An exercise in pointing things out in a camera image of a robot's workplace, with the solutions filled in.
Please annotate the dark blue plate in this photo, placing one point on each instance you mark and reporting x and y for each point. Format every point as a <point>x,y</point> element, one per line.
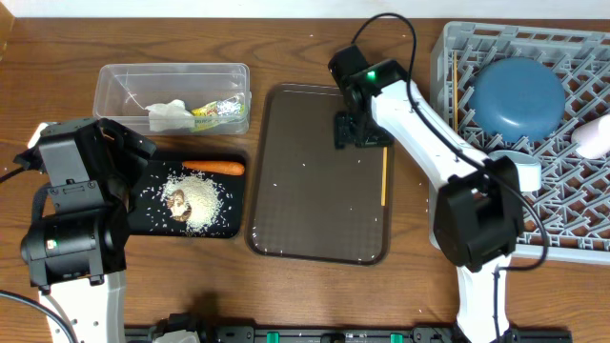
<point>517,97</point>

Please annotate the white paper wrapper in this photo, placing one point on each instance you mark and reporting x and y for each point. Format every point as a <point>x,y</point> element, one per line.
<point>219,112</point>

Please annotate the light blue bowl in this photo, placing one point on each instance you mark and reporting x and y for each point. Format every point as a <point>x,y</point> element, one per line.
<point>528,167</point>

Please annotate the brown food scrap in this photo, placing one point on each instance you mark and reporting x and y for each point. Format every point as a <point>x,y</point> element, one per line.
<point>179,207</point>

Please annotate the black plastic tray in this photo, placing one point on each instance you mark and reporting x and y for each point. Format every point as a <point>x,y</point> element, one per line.
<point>163,161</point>

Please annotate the grey dishwasher rack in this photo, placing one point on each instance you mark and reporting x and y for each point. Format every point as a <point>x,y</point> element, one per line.
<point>573,201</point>

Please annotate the white arm base mount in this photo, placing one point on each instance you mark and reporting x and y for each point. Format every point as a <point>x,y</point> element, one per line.
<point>179,328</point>

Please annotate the pile of rice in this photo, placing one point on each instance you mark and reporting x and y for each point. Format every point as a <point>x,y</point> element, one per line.
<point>212,206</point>

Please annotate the clear plastic bin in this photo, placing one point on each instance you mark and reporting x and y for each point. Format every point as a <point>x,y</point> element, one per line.
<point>123,91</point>

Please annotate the brown serving tray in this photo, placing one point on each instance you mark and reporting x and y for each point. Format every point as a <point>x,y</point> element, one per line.
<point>310,200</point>

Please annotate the orange carrot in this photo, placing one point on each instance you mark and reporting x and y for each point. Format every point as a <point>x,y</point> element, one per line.
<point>222,167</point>

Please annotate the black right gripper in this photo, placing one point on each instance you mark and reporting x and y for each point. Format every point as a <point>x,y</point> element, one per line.
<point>346,134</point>

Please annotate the black mounting rail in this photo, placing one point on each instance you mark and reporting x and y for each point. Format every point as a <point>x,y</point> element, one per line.
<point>420,334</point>

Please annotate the pink cup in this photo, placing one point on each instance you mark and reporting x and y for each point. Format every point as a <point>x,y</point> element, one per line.
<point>592,138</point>

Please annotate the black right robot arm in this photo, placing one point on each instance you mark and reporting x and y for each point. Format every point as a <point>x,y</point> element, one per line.
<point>476,218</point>

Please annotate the white paper napkin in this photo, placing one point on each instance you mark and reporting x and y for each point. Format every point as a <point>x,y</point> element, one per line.
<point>170,116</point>

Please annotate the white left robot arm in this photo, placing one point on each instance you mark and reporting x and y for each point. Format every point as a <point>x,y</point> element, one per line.
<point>75,246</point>

